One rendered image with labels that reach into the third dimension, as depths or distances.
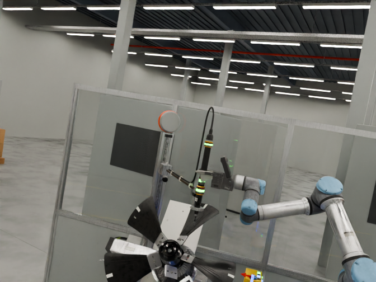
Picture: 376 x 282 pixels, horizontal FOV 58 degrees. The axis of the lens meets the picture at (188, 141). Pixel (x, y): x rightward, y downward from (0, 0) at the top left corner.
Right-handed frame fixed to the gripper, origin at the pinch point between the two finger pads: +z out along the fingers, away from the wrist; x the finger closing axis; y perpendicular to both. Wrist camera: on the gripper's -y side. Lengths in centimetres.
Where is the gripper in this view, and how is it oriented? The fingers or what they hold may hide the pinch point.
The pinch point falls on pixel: (198, 169)
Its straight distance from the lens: 179.7
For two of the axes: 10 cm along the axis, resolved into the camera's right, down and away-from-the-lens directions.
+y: -1.8, 9.8, 0.6
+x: 2.4, -0.2, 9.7
